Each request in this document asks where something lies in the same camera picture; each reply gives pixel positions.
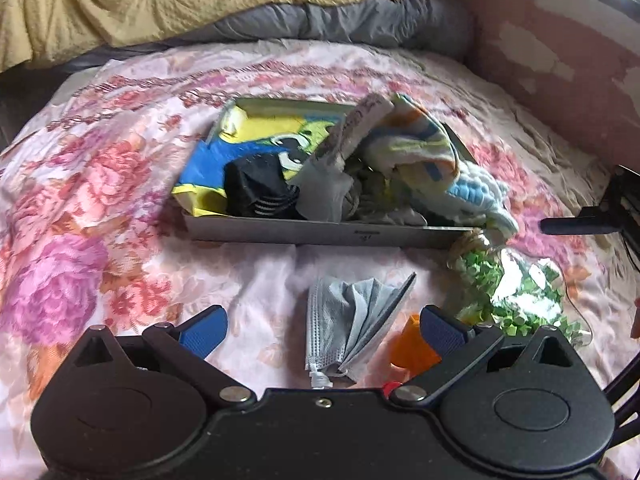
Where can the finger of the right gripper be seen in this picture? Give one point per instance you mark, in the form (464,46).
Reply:
(589,221)

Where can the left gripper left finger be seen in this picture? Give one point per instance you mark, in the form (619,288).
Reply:
(182,351)

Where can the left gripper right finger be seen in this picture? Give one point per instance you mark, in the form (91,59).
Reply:
(463,348)

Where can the orange cloth piece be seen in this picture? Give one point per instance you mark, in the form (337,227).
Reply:
(411,352)

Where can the grey face mask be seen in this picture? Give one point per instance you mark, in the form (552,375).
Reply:
(345,325)

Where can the white blue waffle cloth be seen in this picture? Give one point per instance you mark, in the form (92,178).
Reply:
(473,198)

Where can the black sock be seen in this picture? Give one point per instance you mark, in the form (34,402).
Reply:
(255,187)

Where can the striped colourful towel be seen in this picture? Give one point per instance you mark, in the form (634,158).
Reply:
(410,145)

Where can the bag of green pieces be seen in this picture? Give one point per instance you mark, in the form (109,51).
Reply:
(498,285)

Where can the red lid marker jar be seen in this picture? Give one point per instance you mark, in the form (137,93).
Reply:
(389,387)

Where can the pink floral bed sheet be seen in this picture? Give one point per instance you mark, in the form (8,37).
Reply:
(91,235)

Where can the grey tray cartoon liner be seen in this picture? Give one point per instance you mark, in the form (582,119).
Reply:
(292,129)

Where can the grey rolled quilt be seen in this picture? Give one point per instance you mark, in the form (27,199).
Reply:
(441,26)

